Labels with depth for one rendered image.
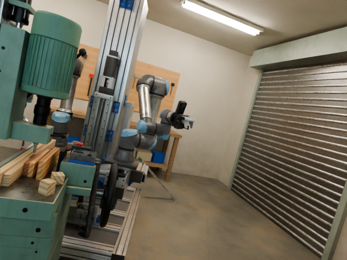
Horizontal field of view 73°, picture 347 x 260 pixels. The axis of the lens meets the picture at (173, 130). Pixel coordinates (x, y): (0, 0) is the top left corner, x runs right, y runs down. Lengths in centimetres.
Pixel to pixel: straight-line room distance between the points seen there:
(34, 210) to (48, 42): 59
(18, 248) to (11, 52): 70
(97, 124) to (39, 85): 86
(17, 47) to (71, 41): 19
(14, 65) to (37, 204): 52
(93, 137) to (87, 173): 85
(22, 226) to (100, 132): 97
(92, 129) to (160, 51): 298
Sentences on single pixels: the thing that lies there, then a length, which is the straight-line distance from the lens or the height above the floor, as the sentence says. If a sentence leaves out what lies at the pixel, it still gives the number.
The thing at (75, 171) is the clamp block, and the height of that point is 93.
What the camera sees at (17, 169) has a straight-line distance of 97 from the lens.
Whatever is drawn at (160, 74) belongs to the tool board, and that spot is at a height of 182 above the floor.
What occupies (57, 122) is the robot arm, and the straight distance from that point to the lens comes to 178.
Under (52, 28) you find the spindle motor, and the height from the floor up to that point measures 145.
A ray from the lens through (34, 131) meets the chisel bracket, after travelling 110.
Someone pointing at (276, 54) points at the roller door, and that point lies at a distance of 421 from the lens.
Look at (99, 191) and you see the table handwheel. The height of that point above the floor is 82.
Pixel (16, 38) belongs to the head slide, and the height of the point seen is 138.
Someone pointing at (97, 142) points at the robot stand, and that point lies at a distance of 182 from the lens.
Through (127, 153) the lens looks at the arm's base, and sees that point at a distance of 168.
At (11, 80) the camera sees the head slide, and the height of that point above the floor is 123.
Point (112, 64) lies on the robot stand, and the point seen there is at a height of 147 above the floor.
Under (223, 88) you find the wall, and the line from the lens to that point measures 498.
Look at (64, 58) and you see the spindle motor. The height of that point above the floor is 136.
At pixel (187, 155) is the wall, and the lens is 484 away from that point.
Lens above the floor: 127
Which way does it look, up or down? 5 degrees down
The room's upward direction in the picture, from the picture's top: 14 degrees clockwise
